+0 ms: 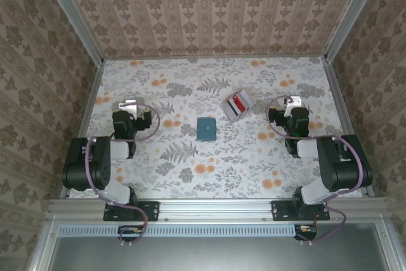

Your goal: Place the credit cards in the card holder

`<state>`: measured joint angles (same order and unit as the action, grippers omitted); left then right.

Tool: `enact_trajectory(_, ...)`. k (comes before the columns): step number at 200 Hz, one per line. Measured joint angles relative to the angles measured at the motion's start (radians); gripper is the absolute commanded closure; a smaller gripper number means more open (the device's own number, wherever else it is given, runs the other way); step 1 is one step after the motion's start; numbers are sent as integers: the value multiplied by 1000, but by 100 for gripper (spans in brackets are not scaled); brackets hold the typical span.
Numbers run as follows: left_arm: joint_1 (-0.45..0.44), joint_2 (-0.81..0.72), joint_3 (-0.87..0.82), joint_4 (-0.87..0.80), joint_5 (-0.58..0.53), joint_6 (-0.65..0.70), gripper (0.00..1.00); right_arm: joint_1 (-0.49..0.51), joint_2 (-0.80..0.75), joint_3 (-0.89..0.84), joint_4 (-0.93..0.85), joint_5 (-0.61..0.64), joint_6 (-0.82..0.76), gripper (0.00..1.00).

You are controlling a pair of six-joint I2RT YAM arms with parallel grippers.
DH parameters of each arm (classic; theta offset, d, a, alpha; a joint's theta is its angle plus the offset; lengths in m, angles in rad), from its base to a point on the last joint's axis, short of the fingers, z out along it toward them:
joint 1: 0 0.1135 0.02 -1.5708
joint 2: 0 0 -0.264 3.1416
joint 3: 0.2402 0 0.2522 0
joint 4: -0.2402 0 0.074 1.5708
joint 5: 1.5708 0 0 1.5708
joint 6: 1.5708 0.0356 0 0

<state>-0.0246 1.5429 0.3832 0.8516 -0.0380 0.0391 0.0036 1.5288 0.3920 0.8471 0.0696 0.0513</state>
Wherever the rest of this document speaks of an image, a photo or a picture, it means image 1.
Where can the white card box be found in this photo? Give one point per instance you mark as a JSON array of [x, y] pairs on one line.
[[241, 116]]

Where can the teal card holder wallet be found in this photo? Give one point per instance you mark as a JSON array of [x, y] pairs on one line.
[[206, 129]]

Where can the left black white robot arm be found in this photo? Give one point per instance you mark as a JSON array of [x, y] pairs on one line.
[[79, 163]]

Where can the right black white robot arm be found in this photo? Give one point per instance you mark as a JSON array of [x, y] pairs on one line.
[[342, 169]]

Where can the red credit card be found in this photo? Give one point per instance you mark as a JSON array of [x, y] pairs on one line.
[[240, 103]]

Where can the floral table cover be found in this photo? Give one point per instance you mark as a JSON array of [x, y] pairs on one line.
[[222, 172]]

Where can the black connector box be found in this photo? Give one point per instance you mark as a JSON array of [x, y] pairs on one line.
[[130, 234], [306, 234]]

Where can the grey metal sheet panel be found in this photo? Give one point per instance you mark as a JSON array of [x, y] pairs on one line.
[[215, 255]]

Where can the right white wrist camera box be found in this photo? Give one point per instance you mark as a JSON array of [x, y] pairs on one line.
[[293, 101]]

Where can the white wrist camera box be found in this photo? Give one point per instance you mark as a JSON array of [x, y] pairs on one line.
[[293, 101], [128, 104]]

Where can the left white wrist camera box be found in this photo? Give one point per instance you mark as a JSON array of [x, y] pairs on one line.
[[128, 104]]

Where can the aluminium side rail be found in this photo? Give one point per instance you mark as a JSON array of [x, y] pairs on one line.
[[92, 93], [339, 93]]

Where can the thin aluminium edge rail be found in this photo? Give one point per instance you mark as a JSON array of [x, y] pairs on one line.
[[222, 56]]

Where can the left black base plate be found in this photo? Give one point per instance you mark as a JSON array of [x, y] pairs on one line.
[[152, 210]]

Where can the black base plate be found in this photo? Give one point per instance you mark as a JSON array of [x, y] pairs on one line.
[[279, 210], [152, 210]]

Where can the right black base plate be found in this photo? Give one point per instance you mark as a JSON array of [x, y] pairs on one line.
[[279, 210]]

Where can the aluminium cross rail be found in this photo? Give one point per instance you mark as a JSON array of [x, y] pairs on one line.
[[215, 209]]

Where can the aluminium frame post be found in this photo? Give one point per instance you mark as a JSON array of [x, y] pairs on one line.
[[77, 20], [352, 14]]

